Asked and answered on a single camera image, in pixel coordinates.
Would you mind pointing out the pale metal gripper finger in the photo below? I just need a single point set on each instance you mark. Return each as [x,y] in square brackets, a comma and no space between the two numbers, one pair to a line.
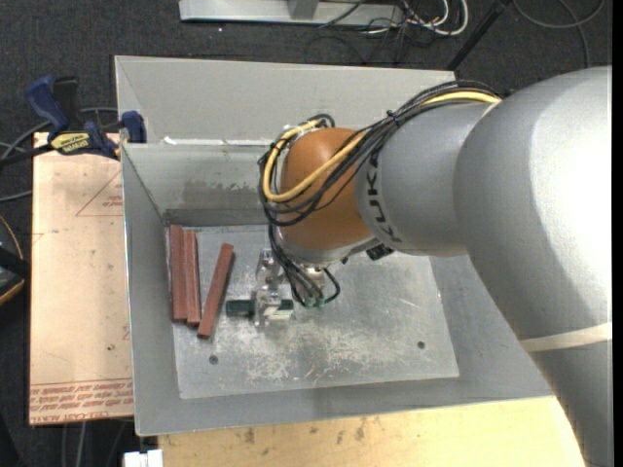
[270,317]
[267,298]

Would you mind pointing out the dark green block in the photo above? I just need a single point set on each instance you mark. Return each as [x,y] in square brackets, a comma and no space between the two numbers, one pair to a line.
[238,307]

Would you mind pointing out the red-brown flat block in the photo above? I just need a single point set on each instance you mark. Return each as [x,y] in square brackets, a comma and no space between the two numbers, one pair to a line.
[193,280]
[216,290]
[177,270]

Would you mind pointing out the grey metal bin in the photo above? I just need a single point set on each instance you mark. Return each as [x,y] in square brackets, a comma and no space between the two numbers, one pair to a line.
[340,353]

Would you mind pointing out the brown cardboard board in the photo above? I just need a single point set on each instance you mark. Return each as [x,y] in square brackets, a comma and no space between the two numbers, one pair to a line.
[78,280]

